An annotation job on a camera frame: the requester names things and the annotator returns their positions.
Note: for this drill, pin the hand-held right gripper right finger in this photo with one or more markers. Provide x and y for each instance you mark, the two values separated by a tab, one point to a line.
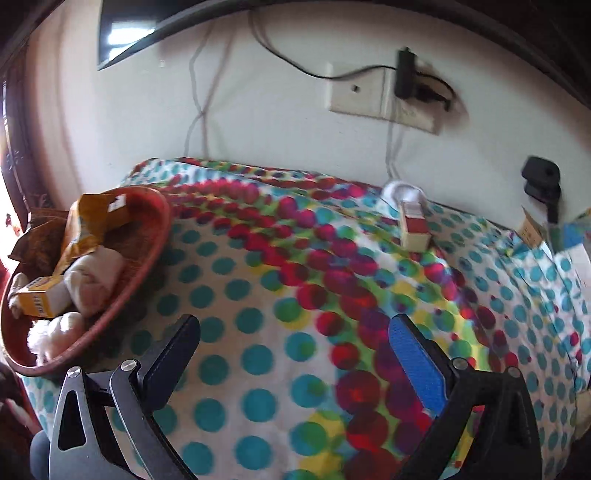
420	364

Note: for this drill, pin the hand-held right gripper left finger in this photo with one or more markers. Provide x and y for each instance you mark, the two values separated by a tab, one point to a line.
173	360

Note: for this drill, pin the red woven basket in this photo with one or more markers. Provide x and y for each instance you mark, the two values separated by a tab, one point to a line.
138	277

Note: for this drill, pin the yellow cardboard box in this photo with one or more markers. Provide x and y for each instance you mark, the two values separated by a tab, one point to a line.
39	302

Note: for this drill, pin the yellow snack bag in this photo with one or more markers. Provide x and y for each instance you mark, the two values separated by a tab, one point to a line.
83	226

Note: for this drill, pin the colourful polka-dot blanket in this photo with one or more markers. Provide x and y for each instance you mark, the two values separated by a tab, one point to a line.
258	295

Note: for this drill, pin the red and white small box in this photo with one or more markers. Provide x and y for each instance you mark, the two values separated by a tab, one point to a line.
413	226

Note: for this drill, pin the small brown cardboard box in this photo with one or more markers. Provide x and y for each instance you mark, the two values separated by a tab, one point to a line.
531	230

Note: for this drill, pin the brown patterned bag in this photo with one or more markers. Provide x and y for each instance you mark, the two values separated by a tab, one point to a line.
39	235

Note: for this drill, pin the clear plastic bag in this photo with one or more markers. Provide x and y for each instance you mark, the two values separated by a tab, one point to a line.
572	235

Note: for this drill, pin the black power adapter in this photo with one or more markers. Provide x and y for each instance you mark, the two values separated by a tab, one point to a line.
406	74

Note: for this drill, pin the black flat television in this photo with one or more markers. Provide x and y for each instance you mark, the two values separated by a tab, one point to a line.
120	37

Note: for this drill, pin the black clamp mount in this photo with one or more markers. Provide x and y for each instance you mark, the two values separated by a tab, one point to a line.
538	173

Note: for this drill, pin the black wall plug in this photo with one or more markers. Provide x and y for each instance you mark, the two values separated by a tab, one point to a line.
431	94

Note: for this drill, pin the white wall socket plate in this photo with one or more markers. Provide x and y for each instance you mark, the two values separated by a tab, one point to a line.
355	97

